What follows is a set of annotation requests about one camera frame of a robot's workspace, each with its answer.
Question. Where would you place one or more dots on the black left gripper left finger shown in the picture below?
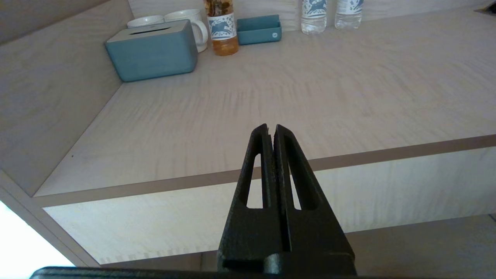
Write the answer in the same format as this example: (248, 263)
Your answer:
(252, 232)

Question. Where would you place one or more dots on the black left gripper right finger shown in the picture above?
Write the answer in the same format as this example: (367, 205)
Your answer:
(314, 232)

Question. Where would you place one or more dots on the small dark rectangular tray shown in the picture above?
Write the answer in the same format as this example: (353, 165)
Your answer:
(259, 33)

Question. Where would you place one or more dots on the half-full red tea bottle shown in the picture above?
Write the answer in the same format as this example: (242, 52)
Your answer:
(223, 33)

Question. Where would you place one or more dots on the grey tissue box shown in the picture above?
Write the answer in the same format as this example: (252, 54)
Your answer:
(153, 52)

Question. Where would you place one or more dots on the clear water bottle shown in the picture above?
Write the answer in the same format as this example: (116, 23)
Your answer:
(348, 15)
(314, 17)

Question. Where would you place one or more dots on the white ceramic cup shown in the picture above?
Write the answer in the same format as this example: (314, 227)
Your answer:
(193, 21)
(145, 21)

